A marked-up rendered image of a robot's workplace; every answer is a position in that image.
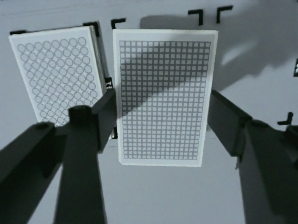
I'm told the white well plate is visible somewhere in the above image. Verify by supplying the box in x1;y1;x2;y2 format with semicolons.
8;25;107;126
113;29;218;167

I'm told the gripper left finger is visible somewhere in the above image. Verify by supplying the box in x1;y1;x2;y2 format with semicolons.
0;88;117;224

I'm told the grey deck plate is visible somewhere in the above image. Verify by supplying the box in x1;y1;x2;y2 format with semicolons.
0;0;245;224

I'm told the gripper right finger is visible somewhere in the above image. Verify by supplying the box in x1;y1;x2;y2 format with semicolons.
207;90;298;224

